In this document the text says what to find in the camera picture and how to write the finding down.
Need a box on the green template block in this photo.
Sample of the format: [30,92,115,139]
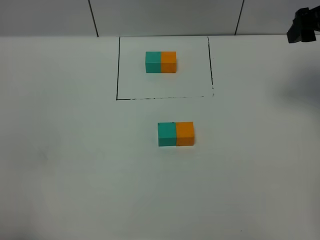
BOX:
[145,51,162,73]

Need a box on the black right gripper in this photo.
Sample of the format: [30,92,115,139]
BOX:
[286,6,320,44]

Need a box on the orange template block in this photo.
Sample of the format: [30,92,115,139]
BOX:
[160,51,177,73]

